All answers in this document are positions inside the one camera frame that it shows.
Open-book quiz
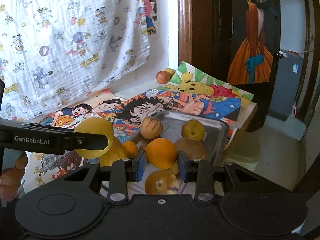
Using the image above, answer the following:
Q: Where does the Luffy anime poster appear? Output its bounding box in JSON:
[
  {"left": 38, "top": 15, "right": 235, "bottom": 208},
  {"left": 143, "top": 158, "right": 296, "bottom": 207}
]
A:
[{"left": 94, "top": 88, "right": 242, "bottom": 143}]

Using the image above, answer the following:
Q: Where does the large brown kiwi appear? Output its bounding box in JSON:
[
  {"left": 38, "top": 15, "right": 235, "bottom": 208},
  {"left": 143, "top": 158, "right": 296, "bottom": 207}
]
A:
[{"left": 175, "top": 138, "right": 207, "bottom": 159}]

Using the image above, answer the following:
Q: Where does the painted woman door panel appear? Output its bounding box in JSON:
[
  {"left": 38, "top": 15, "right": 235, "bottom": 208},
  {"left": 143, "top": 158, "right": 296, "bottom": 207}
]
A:
[{"left": 226, "top": 0, "right": 282, "bottom": 86}]

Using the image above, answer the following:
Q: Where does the striped pepino melon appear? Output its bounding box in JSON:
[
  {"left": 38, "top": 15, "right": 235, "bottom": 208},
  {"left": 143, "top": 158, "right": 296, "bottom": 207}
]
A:
[{"left": 140, "top": 116, "right": 163, "bottom": 140}]

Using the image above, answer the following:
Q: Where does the white cartoon print cloth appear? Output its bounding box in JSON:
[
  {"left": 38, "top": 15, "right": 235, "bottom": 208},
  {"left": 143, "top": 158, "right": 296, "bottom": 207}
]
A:
[{"left": 1, "top": 0, "right": 155, "bottom": 120}]

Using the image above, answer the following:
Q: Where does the person's left hand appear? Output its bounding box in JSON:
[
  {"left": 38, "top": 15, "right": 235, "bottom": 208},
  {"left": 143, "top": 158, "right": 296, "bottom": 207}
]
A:
[{"left": 0, "top": 152, "right": 28, "bottom": 202}]

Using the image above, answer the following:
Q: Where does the small orange tangerine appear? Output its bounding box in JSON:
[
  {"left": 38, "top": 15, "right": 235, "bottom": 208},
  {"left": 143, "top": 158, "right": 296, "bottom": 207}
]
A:
[{"left": 122, "top": 141, "right": 139, "bottom": 159}]

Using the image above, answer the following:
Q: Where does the yellow round citrus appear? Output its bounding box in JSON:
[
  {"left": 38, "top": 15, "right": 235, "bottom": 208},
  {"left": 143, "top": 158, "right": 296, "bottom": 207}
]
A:
[{"left": 74, "top": 118, "right": 114, "bottom": 159}]

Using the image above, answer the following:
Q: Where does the grey round stool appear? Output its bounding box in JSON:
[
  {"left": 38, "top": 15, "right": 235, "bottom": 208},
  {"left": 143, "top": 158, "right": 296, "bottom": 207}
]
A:
[{"left": 223, "top": 132, "right": 261, "bottom": 172}]

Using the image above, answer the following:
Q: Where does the yellow-green pear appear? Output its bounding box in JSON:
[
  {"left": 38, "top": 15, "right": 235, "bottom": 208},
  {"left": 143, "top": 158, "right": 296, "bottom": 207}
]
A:
[{"left": 98, "top": 137, "right": 127, "bottom": 167}]

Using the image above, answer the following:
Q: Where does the grey metal tray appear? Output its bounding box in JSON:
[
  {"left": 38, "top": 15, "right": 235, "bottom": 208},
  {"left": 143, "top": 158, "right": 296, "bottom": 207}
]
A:
[{"left": 130, "top": 110, "right": 231, "bottom": 196}]

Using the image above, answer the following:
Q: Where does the Winnie the Pooh poster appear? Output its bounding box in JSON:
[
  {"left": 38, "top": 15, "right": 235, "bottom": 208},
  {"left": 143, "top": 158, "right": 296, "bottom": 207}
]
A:
[{"left": 165, "top": 61, "right": 254, "bottom": 108}]

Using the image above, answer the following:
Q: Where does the red apple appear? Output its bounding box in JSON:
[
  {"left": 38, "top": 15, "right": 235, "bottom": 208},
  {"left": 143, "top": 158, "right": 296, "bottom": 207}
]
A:
[{"left": 156, "top": 70, "right": 171, "bottom": 85}]

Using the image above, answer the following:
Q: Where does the brown wooden door frame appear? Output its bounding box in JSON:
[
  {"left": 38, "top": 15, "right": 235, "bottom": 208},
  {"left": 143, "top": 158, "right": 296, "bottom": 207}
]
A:
[{"left": 178, "top": 0, "right": 232, "bottom": 81}]

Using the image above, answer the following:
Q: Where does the yellow-brown pear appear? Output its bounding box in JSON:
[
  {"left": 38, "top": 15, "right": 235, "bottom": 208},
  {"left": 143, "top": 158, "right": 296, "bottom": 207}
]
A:
[{"left": 181, "top": 120, "right": 205, "bottom": 141}]

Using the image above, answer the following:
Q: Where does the yellow fruit behind apple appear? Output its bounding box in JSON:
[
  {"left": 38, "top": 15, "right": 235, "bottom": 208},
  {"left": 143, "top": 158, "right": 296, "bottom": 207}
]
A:
[{"left": 164, "top": 68, "right": 175, "bottom": 76}]

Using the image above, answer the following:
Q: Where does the large orange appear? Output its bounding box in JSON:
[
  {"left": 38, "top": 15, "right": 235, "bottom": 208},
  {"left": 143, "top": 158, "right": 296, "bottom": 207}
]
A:
[{"left": 145, "top": 138, "right": 178, "bottom": 170}]

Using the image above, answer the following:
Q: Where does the round brown fruit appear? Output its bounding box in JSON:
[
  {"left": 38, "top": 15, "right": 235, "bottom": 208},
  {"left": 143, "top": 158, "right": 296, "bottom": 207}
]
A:
[{"left": 144, "top": 170, "right": 179, "bottom": 195}]

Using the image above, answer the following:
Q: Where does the boys cartoon poster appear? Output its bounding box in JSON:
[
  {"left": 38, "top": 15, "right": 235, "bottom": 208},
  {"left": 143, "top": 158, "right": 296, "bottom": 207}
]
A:
[{"left": 37, "top": 89, "right": 124, "bottom": 128}]

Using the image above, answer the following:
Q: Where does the small brown kiwi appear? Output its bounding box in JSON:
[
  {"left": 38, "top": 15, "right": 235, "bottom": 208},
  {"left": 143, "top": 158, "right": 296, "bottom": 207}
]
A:
[{"left": 167, "top": 162, "right": 179, "bottom": 175}]

